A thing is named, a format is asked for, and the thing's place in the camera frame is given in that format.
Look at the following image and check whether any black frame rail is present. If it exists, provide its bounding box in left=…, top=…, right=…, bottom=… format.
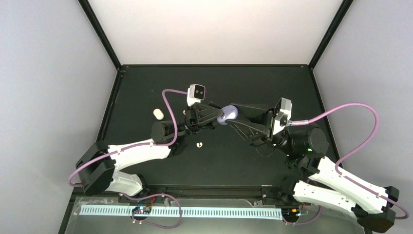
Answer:
left=72, top=184, right=291, bottom=202

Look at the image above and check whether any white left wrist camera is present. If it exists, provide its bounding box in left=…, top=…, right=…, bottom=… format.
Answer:
left=187, top=84, right=206, bottom=107

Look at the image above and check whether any white oval charging case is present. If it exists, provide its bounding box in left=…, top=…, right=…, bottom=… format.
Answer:
left=153, top=108, right=164, bottom=120

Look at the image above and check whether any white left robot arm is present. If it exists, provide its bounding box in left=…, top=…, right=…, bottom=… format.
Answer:
left=69, top=102, right=225, bottom=196

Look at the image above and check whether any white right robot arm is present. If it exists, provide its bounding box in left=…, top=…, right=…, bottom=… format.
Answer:
left=218, top=98, right=399, bottom=233

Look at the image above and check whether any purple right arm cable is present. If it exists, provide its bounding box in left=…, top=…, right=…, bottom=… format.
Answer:
left=287, top=102, right=410, bottom=220

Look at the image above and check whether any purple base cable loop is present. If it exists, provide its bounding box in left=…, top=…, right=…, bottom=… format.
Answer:
left=119, top=193, right=183, bottom=230

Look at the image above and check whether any light blue slotted cable duct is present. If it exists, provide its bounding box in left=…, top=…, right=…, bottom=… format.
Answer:
left=78, top=205, right=282, bottom=220

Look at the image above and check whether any small circuit board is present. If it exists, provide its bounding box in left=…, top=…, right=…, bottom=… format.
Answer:
left=132, top=206, right=151, bottom=215

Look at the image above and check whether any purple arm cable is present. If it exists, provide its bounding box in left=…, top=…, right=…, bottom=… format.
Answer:
left=287, top=102, right=410, bottom=220
left=68, top=89, right=188, bottom=188

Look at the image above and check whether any lavender earbud charging case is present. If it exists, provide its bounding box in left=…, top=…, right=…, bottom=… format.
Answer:
left=216, top=105, right=239, bottom=125

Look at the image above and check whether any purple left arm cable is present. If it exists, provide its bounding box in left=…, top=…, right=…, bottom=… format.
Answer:
left=68, top=89, right=188, bottom=188

